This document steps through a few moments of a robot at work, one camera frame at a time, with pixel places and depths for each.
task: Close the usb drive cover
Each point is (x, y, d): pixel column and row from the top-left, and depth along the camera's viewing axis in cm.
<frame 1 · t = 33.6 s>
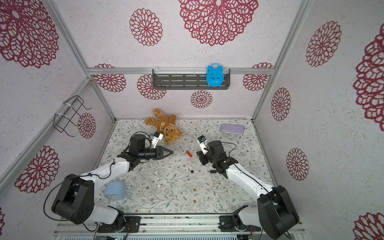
left hand: (172, 153, 81), fingers closed
right hand: (199, 149, 85), fingers open
brown teddy bear: (165, 124, 108), point 9 cm above the table
purple rectangular case: (235, 128, 113), point 4 cm above the table
red usb drive: (189, 154, 102), on the table
black usb cap: (192, 171, 94), on the table

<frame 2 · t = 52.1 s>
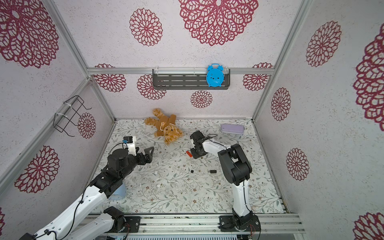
left hand: (145, 149, 77), fingers open
right hand: (195, 151, 100), fingers open
the named things where they were.

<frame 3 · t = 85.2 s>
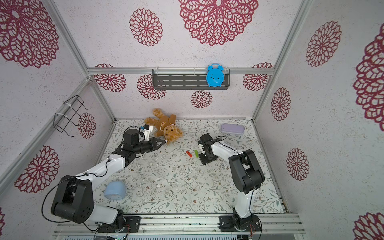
left hand: (165, 142, 84), fingers closed
right hand: (204, 158, 96), fingers open
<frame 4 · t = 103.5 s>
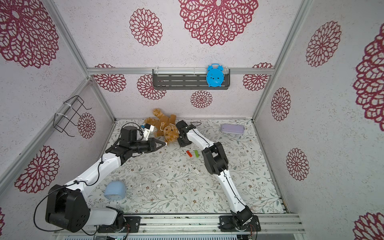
left hand: (164, 144, 79), fingers closed
right hand: (182, 141, 106), fingers closed
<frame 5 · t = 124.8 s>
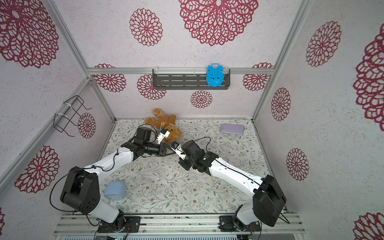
left hand: (175, 153, 79), fingers closed
right hand: (180, 154, 80), fingers closed
